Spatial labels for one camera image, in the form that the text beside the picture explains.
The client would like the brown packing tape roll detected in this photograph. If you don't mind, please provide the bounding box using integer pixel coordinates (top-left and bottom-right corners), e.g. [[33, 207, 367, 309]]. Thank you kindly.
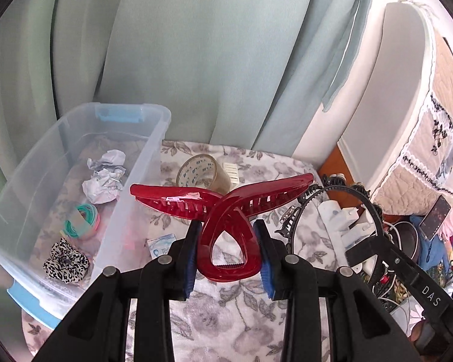
[[175, 154, 232, 195]]

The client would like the white blue small packet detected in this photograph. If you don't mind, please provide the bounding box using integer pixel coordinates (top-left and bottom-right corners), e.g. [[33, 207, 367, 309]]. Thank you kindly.
[[146, 236, 178, 261]]

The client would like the red hair claw clip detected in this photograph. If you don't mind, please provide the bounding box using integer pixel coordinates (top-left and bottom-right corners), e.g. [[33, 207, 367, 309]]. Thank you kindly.
[[130, 173, 315, 283]]

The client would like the crumpled white paper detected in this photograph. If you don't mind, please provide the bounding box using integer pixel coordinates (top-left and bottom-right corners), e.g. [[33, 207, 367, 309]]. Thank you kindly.
[[82, 150, 130, 205]]

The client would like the blue cloth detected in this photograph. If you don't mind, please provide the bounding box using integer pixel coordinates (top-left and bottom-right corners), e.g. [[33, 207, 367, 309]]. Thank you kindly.
[[411, 215, 453, 272]]

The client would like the black white spotted scrunchie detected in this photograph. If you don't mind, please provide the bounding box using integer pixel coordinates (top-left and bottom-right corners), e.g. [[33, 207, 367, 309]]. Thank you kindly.
[[43, 238, 90, 284]]

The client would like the brown wooden nightstand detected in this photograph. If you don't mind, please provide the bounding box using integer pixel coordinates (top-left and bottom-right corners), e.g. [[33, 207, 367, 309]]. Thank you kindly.
[[317, 146, 363, 189]]

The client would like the grey floral blanket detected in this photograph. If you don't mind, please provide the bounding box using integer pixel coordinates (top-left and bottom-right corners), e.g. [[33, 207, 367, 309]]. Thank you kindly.
[[21, 139, 348, 362]]

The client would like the pale green curtain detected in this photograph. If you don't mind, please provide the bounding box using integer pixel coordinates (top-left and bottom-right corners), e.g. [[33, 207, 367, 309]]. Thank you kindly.
[[0, 0, 378, 159]]

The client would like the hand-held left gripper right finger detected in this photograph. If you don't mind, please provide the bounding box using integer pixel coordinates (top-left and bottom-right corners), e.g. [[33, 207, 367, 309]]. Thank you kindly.
[[252, 219, 416, 362]]

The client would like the cream hair claw clip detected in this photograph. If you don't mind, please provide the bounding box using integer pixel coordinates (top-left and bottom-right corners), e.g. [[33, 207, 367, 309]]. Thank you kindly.
[[222, 162, 242, 182]]

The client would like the black round dish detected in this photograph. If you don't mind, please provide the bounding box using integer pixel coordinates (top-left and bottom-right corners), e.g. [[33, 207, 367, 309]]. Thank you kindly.
[[390, 221, 419, 261]]

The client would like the white power strip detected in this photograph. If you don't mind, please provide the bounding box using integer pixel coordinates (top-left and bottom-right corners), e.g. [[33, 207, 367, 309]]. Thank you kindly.
[[317, 200, 378, 272]]

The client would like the pastel hair tie bundle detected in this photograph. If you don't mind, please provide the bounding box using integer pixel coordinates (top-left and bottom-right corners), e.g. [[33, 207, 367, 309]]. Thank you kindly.
[[62, 204, 101, 240]]

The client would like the black flower headband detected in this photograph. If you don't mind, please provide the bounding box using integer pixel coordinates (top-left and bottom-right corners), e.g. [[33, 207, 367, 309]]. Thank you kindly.
[[275, 173, 393, 283]]

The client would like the dark phone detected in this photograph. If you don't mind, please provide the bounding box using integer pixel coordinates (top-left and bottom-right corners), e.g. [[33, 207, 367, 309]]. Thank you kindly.
[[419, 195, 451, 238]]

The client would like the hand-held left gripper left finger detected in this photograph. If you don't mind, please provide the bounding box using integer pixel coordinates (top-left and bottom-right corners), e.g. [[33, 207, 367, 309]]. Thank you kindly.
[[32, 221, 202, 362]]

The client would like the white curved headboard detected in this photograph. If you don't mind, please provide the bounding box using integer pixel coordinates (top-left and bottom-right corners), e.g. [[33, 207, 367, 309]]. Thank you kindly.
[[338, 2, 436, 197]]

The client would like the beige quilted lace cover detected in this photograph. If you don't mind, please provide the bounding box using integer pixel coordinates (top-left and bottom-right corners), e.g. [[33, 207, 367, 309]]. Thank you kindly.
[[370, 0, 453, 212]]

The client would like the clear plastic storage box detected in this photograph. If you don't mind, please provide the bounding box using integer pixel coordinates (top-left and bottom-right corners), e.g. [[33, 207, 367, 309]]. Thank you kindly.
[[0, 102, 172, 330]]

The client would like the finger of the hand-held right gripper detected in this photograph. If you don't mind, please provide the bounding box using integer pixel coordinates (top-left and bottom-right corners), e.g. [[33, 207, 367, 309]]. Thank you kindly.
[[345, 239, 405, 273]]

